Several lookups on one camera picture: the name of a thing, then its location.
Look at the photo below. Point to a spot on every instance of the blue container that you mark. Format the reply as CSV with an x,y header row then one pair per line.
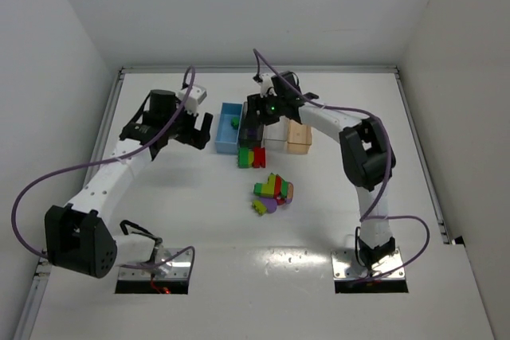
x,y
226,141

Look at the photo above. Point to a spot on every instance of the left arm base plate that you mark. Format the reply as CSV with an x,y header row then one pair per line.
x,y
170,269

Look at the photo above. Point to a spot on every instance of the lime green lego stack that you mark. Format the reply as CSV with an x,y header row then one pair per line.
x,y
271,194

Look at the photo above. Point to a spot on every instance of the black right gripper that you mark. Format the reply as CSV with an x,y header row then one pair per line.
x,y
254,108

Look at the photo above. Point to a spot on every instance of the green red lego stack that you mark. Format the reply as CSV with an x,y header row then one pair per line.
x,y
251,158

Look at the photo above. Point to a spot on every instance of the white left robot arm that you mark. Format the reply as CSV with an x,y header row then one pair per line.
x,y
77,234

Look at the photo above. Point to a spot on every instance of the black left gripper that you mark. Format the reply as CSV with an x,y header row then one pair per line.
x,y
190,129

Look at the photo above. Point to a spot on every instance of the smoky grey container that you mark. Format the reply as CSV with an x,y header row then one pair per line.
x,y
243,140

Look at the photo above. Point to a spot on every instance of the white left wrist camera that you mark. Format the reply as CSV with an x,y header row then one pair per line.
x,y
192,102

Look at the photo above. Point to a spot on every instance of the amber transparent container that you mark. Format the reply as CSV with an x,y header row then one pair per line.
x,y
299,139

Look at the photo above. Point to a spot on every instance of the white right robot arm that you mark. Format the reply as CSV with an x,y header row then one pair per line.
x,y
366,153

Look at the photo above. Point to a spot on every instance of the small green lego brick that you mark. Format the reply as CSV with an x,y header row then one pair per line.
x,y
235,123

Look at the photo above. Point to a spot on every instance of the clear transparent container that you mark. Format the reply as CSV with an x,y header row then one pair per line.
x,y
275,136

